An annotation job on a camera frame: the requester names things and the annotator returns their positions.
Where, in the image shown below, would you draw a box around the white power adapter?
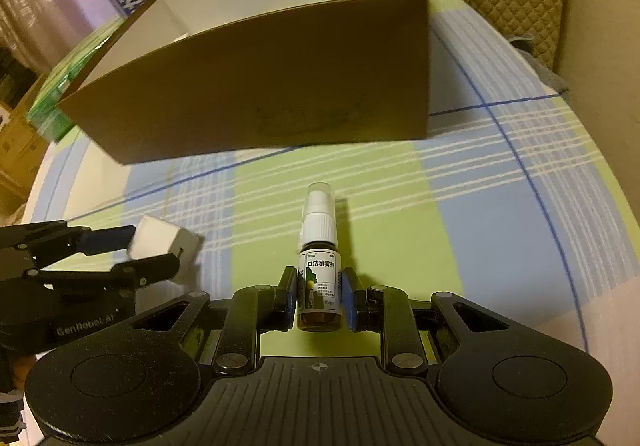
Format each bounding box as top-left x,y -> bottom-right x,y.
127,214 -> 202,275

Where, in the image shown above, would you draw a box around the brown spray bottle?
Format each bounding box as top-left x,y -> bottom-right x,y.
296,182 -> 343,333

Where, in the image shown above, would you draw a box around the brown cardboard cartons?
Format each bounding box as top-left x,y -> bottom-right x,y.
1,75 -> 49,219

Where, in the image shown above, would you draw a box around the green tea carton pack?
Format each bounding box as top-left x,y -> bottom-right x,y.
26,16 -> 124,143

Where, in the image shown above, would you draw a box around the plaid tablecloth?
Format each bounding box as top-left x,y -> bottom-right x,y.
26,0 -> 639,382

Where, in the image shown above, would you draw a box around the brown cardboard box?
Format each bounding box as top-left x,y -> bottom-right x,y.
58,0 -> 430,165

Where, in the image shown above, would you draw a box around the grey cloth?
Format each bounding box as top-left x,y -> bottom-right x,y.
506,32 -> 573,100

